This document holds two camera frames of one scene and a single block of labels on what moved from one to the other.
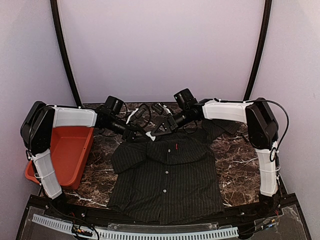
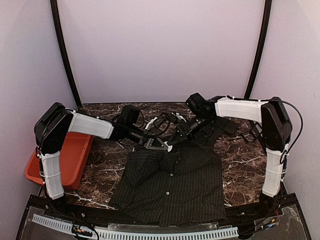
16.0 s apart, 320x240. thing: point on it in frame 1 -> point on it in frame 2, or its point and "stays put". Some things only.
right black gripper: (171, 125) -> (184, 127)
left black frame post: (55, 13) stays put
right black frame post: (262, 39) stays put
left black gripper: (129, 134) -> (147, 141)
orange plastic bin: (69, 150) stays put
